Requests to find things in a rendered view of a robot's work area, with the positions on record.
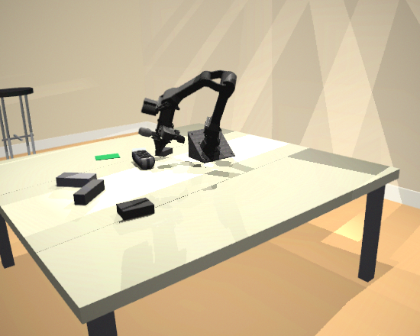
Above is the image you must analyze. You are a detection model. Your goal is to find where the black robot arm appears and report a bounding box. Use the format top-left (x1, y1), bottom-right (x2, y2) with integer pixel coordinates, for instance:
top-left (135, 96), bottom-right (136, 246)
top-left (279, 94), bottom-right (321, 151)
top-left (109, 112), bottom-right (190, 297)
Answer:
top-left (141, 70), bottom-right (237, 153)

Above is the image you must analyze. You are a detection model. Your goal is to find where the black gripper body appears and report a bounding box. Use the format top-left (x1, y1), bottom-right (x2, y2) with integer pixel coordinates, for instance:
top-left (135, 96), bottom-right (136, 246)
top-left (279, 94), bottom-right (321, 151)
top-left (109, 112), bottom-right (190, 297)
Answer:
top-left (138, 117), bottom-right (185, 144)

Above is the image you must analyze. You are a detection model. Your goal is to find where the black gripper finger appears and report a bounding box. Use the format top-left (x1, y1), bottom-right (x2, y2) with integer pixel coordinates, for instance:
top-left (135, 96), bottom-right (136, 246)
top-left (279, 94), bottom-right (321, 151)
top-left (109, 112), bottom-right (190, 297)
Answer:
top-left (158, 138), bottom-right (171, 156)
top-left (151, 137), bottom-right (162, 156)

